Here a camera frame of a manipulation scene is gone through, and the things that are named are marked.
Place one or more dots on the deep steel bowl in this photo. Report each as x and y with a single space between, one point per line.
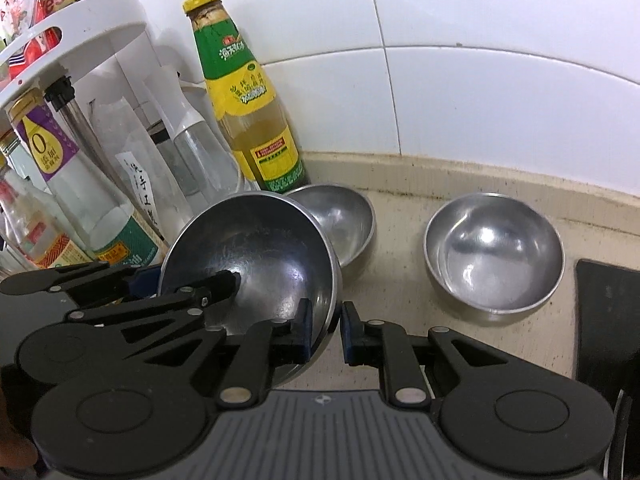
495 255

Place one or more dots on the black gas stove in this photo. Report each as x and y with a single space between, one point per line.
610 320

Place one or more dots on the purple label sauce bottle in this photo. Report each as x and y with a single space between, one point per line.
75 180

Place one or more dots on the red snack packet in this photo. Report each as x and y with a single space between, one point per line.
20 15

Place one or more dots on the large steel bowl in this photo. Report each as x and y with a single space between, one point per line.
260 240

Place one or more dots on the white two-tier rotating rack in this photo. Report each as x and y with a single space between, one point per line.
90 35

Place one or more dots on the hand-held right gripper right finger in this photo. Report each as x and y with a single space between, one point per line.
350 335

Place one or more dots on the glass cruet white top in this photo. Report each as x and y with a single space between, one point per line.
200 150

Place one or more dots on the clear bottle paper label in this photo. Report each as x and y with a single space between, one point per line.
130 160

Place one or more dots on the yellow cap vinegar bottle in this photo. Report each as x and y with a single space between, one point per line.
30 220

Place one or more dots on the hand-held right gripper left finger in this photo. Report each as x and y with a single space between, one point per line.
303 332

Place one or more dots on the green yellow label bottle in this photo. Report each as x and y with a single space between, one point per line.
245 110

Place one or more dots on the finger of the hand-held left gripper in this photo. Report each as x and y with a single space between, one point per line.
145 282
222 287

